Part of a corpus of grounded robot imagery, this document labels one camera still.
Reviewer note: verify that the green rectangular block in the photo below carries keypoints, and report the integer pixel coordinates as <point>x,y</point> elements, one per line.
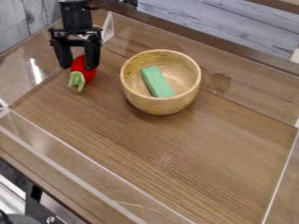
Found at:
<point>156,82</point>

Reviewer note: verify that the wooden bowl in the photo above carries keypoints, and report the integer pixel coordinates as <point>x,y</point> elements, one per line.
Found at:
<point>182,72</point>

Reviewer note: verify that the clear acrylic table barrier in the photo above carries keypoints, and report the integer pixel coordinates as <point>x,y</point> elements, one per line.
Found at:
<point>96,194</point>

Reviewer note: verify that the red plush tomato toy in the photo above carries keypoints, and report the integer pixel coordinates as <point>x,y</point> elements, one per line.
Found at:
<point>80,76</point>

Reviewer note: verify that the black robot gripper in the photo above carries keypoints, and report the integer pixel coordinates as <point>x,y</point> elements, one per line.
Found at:
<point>77,32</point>

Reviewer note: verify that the black metal bracket with bolt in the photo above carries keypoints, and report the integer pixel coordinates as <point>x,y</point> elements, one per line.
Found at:
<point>36,210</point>

